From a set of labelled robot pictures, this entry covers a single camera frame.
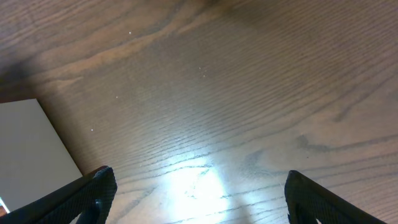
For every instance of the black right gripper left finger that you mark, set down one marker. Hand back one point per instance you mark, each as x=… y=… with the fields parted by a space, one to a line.
x=86 y=200

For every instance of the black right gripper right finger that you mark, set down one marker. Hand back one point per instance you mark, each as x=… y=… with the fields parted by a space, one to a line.
x=309 y=202

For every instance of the white cardboard box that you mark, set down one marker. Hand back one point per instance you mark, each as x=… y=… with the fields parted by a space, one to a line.
x=34 y=160

